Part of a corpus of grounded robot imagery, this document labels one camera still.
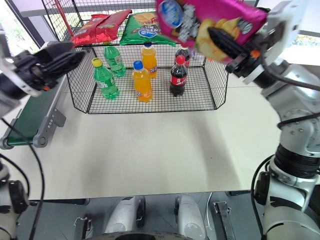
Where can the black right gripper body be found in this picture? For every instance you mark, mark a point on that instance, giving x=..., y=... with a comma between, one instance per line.
x=257, y=47

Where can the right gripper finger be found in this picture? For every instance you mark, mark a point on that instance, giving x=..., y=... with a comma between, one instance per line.
x=225, y=41

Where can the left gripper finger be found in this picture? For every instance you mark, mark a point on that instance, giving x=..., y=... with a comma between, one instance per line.
x=60, y=47
x=70, y=61

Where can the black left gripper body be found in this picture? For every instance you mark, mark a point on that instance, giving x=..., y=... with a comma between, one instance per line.
x=32, y=70

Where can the magenta potato chip bag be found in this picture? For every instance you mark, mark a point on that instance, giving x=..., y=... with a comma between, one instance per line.
x=225, y=12

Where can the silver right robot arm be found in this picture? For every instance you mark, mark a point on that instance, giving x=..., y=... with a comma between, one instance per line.
x=297, y=130

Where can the green conveyor belt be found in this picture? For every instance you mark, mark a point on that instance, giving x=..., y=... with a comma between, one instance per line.
x=35, y=112

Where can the red metal pole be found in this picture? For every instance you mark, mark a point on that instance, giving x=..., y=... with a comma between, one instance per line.
x=65, y=17

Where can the red chip bag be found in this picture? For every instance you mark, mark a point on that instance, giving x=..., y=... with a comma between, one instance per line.
x=86, y=31
x=112, y=23

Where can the cola bottle red cap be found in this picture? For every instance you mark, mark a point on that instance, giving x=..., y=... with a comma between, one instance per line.
x=185, y=53
x=178, y=80

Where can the green soda bottle yellow cap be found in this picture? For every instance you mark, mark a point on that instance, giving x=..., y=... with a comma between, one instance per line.
x=106, y=83

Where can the orange soda bottle blue cap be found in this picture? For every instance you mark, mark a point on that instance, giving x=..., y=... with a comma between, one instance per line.
x=142, y=85
x=149, y=58

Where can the green chip bag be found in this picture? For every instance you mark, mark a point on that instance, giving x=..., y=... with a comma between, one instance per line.
x=140, y=28

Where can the silver rounded robot leg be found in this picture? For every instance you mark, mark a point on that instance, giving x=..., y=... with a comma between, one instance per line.
x=190, y=217
x=125, y=215

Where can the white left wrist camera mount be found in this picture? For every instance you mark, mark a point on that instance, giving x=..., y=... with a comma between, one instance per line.
x=15, y=82

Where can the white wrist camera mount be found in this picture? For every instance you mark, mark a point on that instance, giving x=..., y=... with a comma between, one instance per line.
x=15, y=82
x=287, y=17

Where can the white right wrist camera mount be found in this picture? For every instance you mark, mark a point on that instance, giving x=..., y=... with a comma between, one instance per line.
x=287, y=17

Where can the metal table bracket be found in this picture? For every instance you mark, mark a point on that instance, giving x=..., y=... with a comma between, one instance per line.
x=83, y=226
x=225, y=220

